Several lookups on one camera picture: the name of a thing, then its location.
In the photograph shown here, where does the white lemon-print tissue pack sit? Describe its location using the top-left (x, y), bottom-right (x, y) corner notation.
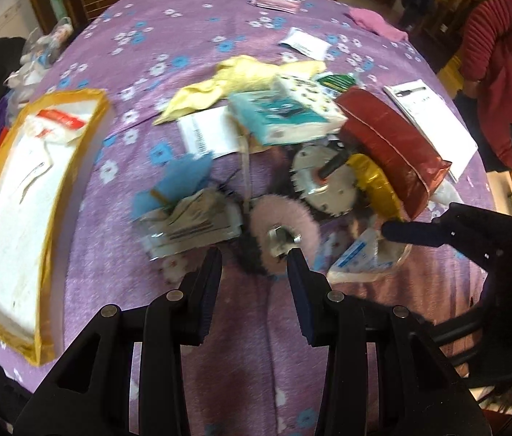
top-left (272, 75), bottom-right (345, 119)

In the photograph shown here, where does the round metal disc gadget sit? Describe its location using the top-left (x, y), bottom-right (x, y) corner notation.
top-left (289, 145), bottom-right (357, 217)

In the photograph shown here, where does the black pen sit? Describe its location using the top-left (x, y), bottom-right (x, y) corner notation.
top-left (395, 85), bottom-right (427, 97)

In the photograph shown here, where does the green white packet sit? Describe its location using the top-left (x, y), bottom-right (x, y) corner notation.
top-left (315, 73), bottom-right (358, 93)

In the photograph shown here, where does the yellow shallow box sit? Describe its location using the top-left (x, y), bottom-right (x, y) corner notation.
top-left (0, 89), bottom-right (114, 366)

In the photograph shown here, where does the pink cloth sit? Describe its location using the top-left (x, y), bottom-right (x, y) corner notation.
top-left (349, 8), bottom-right (409, 43)

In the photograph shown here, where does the white printed packet in box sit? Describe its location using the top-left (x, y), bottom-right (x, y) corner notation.
top-left (23, 108), bottom-right (88, 145)

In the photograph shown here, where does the purple floral tablecloth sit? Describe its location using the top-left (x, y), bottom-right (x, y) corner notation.
top-left (0, 0), bottom-right (497, 436)

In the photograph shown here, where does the yellow foil packet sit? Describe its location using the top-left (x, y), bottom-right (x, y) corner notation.
top-left (346, 154), bottom-right (406, 222)

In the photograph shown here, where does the teal tissue pack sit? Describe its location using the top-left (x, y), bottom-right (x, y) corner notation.
top-left (227, 90), bottom-right (347, 146)

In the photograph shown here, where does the grey white packet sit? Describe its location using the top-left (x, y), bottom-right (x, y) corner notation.
top-left (134, 188), bottom-right (242, 261)

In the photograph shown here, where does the pink pencil case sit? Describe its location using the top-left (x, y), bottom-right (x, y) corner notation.
top-left (248, 0), bottom-right (309, 14)

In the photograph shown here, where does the red velvet pouch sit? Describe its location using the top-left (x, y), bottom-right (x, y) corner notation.
top-left (336, 88), bottom-right (451, 219)

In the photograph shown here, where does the white paper card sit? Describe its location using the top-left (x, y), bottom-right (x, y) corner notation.
top-left (177, 106), bottom-right (239, 158)

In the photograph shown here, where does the white paper sheet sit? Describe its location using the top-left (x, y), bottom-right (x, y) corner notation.
top-left (382, 79), bottom-right (478, 182)

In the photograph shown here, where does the pink fluffy puff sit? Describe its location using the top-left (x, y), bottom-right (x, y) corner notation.
top-left (249, 195), bottom-right (321, 276)

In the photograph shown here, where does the blue white sachet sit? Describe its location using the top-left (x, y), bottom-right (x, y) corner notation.
top-left (326, 227), bottom-right (411, 284)

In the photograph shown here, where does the person in red sweater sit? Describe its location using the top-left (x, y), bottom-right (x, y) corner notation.
top-left (454, 0), bottom-right (512, 172)

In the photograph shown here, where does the white sachet packet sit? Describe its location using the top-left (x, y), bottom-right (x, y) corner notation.
top-left (279, 27), bottom-right (331, 61)

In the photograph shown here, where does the yellow towel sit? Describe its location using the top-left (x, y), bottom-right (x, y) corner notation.
top-left (153, 55), bottom-right (326, 125)

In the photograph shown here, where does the blue fluffy cloth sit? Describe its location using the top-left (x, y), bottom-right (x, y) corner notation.
top-left (131, 153), bottom-right (214, 219)

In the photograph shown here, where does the clear plastic bag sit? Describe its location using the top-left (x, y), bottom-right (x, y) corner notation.
top-left (4, 17), bottom-right (74, 104)

